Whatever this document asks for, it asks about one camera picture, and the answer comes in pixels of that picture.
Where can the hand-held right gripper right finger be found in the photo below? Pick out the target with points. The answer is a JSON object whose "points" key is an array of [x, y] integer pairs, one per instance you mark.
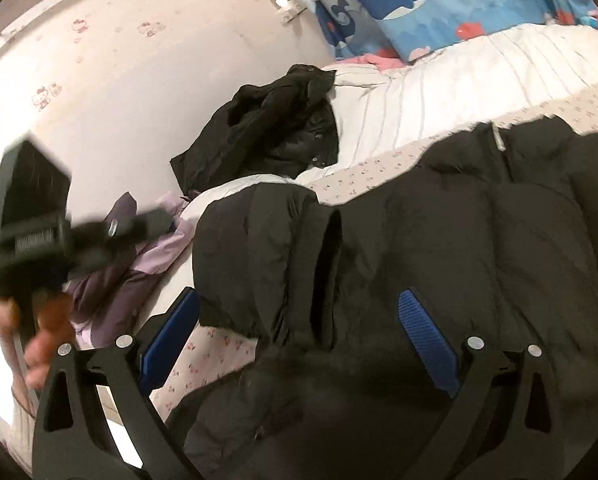
{"points": [[424, 335]]}

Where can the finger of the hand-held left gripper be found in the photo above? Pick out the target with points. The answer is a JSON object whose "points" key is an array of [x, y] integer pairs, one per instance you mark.
{"points": [[139, 225]]}

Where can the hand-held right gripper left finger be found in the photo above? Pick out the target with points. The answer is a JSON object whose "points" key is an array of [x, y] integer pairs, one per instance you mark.
{"points": [[171, 330]]}

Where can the large black puffer jacket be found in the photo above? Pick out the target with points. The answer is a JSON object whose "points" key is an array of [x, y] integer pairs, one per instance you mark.
{"points": [[429, 240]]}

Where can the person's left hand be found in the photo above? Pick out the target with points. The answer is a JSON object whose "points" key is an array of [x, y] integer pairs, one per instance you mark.
{"points": [[46, 345]]}

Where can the purple garment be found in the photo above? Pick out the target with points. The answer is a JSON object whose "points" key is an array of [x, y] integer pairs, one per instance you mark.
{"points": [[129, 280]]}

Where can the crumpled black jacket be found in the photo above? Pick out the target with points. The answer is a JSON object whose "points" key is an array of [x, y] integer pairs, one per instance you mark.
{"points": [[279, 125]]}

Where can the white duvet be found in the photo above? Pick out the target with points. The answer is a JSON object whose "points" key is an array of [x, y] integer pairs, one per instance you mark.
{"points": [[429, 95]]}

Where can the light pink cloth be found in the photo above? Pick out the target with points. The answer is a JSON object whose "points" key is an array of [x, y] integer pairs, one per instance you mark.
{"points": [[374, 61]]}

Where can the wall socket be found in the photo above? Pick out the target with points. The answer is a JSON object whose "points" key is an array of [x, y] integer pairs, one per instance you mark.
{"points": [[285, 4]]}

